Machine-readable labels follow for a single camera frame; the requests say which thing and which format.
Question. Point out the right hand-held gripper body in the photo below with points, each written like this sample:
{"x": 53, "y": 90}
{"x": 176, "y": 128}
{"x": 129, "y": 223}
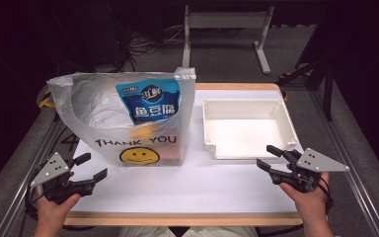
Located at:
{"x": 316, "y": 163}

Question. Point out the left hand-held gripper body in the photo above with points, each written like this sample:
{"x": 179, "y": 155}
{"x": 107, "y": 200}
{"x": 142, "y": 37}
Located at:
{"x": 51, "y": 169}

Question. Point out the white plastic tray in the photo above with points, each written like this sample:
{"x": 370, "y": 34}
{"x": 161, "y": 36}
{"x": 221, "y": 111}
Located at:
{"x": 243, "y": 135}

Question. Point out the white smiley plastic bag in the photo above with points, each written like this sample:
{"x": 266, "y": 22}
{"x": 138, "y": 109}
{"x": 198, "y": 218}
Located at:
{"x": 92, "y": 105}

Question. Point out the blue snack packet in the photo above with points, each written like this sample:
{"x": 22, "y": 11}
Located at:
{"x": 151, "y": 102}

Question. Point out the person's right hand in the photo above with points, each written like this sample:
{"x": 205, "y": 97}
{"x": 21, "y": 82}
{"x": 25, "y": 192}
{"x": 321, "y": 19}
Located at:
{"x": 311, "y": 207}

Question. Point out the person's left hand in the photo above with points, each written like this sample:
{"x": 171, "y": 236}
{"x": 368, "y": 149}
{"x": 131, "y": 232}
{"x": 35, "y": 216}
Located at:
{"x": 51, "y": 215}

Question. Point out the black stand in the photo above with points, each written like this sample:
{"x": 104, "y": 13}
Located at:
{"x": 327, "y": 98}

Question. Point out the yellow black striped tape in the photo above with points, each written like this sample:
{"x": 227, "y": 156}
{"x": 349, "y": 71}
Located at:
{"x": 44, "y": 100}

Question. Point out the person's legs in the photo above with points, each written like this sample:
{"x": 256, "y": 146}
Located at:
{"x": 144, "y": 232}

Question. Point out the white metal stand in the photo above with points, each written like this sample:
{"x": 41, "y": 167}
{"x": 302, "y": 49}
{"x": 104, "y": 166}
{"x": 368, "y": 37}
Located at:
{"x": 225, "y": 19}

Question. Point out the aluminium rail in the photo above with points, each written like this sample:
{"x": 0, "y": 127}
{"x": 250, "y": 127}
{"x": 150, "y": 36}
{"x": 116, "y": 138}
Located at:
{"x": 52, "y": 138}
{"x": 366, "y": 200}

